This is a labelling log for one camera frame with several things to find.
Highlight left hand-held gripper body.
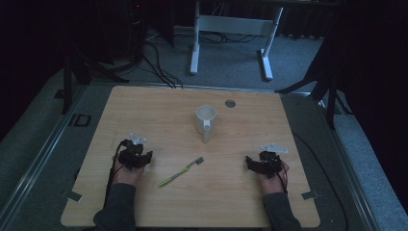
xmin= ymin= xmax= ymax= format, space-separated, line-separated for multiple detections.
xmin=117 ymin=132 xmax=149 ymax=171

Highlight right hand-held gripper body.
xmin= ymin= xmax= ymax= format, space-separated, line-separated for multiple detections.
xmin=254 ymin=142 xmax=290 ymax=180

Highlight green toothbrush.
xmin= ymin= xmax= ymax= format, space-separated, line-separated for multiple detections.
xmin=157 ymin=156 xmax=205 ymax=189

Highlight white cup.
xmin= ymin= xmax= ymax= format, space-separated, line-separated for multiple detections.
xmin=194 ymin=104 xmax=218 ymax=144

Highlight person's left hand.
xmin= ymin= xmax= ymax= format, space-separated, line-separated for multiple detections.
xmin=112 ymin=155 xmax=146 ymax=188

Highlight person's right hand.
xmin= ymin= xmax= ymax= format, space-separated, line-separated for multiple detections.
xmin=257 ymin=160 xmax=291 ymax=195

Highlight grey tape strip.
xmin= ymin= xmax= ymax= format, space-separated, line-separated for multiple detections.
xmin=300 ymin=190 xmax=320 ymax=201
xmin=64 ymin=190 xmax=84 ymax=203

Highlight black tripod stand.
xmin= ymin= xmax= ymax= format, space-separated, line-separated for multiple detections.
xmin=273 ymin=47 xmax=354 ymax=130
xmin=62 ymin=46 xmax=130 ymax=116

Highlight dark computer tower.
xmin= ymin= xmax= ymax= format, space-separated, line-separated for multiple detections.
xmin=125 ymin=0 xmax=149 ymax=63

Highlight right hand-held gripper cable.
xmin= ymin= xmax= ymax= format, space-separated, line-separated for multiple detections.
xmin=271 ymin=159 xmax=289 ymax=194

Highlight hand-held gripper cable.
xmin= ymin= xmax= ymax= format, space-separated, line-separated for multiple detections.
xmin=103 ymin=140 xmax=128 ymax=207
xmin=271 ymin=159 xmax=289 ymax=194

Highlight left hand-held gripper cable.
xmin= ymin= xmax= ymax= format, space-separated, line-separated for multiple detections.
xmin=103 ymin=140 xmax=128 ymax=207

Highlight black rectangular floor frame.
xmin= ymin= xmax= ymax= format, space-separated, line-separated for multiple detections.
xmin=67 ymin=113 xmax=92 ymax=128

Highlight long black floor cable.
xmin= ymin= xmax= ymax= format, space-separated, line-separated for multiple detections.
xmin=292 ymin=132 xmax=350 ymax=231

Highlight metal floor rail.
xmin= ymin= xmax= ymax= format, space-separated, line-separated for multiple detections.
xmin=316 ymin=98 xmax=381 ymax=231
xmin=0 ymin=84 xmax=89 ymax=231

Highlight black floor cable bundle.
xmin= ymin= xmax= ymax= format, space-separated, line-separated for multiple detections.
xmin=140 ymin=40 xmax=185 ymax=90

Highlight cables under white desk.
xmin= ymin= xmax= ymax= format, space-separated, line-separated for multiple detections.
xmin=197 ymin=31 xmax=260 ymax=45

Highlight white desk frame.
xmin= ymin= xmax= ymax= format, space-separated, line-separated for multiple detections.
xmin=189 ymin=0 xmax=285 ymax=82

